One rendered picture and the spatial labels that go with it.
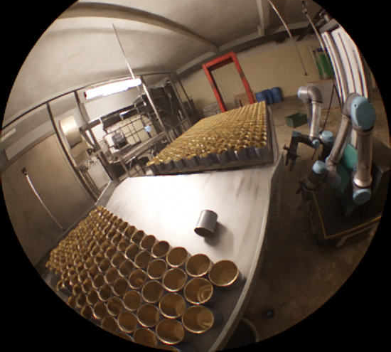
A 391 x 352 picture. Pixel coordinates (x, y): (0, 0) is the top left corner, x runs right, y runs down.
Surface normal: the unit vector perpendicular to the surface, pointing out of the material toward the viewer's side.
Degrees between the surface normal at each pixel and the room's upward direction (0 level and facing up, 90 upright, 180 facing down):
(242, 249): 0
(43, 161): 90
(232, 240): 0
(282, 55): 90
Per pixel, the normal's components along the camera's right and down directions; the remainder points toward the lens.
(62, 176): 0.80, -0.14
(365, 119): -0.73, 0.40
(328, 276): -0.39, -0.85
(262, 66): -0.45, 0.50
